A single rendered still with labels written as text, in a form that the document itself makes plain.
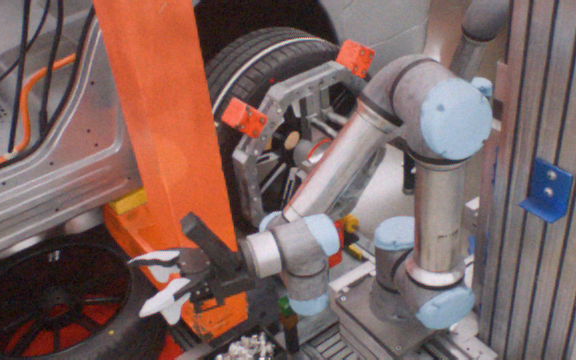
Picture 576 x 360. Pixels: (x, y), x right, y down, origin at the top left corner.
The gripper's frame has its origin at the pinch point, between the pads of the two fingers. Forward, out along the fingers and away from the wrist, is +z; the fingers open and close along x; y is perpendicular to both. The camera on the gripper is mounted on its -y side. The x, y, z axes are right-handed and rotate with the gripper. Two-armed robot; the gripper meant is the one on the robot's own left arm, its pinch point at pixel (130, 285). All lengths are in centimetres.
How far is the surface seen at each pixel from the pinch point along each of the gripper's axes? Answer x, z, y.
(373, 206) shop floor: 158, -112, 103
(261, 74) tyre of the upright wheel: 79, -48, -2
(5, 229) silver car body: 94, 33, 30
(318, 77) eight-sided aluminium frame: 75, -63, 2
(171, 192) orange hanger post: 50, -13, 11
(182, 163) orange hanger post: 50, -17, 5
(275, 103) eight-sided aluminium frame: 71, -48, 4
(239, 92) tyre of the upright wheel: 78, -40, 1
